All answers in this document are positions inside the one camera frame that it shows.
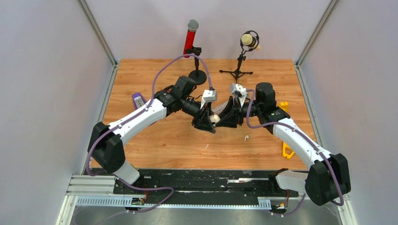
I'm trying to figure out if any yellow plastic triangle toy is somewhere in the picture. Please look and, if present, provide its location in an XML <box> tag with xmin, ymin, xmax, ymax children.
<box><xmin>282</xmin><ymin>142</ymin><xmax>295</xmax><ymax>159</ymax></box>

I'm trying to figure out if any yellow stacking toy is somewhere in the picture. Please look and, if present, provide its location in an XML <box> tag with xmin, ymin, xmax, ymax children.
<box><xmin>279</xmin><ymin>101</ymin><xmax>289</xmax><ymax>112</ymax></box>

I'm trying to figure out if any purple metronome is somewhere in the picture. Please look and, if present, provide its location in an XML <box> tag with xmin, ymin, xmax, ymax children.
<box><xmin>132</xmin><ymin>92</ymin><xmax>147</xmax><ymax>110</ymax></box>

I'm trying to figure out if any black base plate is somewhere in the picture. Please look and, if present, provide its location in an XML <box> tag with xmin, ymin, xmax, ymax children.
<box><xmin>111</xmin><ymin>169</ymin><xmax>302</xmax><ymax>208</ymax></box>

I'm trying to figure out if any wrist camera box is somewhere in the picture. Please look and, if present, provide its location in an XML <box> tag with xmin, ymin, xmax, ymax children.
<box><xmin>229</xmin><ymin>83</ymin><xmax>247</xmax><ymax>107</ymax></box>
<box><xmin>200</xmin><ymin>90</ymin><xmax>217</xmax><ymax>109</ymax></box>

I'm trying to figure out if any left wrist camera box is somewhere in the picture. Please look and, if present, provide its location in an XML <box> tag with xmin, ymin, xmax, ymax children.
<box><xmin>200</xmin><ymin>90</ymin><xmax>217</xmax><ymax>109</ymax></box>

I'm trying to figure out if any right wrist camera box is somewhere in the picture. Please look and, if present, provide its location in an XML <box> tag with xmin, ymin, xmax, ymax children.
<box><xmin>229</xmin><ymin>83</ymin><xmax>247</xmax><ymax>107</ymax></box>

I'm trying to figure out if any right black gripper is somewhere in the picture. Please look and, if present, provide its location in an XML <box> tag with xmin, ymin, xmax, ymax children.
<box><xmin>214</xmin><ymin>97</ymin><xmax>262</xmax><ymax>128</ymax></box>

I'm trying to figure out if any red glitter microphone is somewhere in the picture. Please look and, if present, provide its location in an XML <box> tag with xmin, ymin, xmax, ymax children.
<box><xmin>183</xmin><ymin>19</ymin><xmax>199</xmax><ymax>54</ymax></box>

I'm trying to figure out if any white earbud charging case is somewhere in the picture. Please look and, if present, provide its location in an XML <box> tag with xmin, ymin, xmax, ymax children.
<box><xmin>209</xmin><ymin>114</ymin><xmax>221</xmax><ymax>124</ymax></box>

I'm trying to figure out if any black tripod mic stand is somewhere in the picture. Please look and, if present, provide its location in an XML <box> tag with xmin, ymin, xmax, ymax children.
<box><xmin>219</xmin><ymin>50</ymin><xmax>253</xmax><ymax>83</ymax></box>

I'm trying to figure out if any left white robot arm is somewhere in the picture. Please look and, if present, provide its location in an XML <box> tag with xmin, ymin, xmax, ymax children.
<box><xmin>88</xmin><ymin>76</ymin><xmax>217</xmax><ymax>194</ymax></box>

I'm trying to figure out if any beige condenser microphone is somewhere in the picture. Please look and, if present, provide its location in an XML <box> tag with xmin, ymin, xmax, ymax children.
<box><xmin>240</xmin><ymin>30</ymin><xmax>261</xmax><ymax>52</ymax></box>

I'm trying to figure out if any silver glitter microphone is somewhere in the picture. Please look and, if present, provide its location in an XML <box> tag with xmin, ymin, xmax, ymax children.
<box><xmin>212</xmin><ymin>104</ymin><xmax>226</xmax><ymax>114</ymax></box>

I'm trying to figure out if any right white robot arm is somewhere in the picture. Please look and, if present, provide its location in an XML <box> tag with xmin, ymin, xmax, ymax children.
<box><xmin>210</xmin><ymin>82</ymin><xmax>351</xmax><ymax>206</ymax></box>

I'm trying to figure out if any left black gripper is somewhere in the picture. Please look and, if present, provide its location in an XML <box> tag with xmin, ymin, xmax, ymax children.
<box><xmin>181</xmin><ymin>96</ymin><xmax>216</xmax><ymax>135</ymax></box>

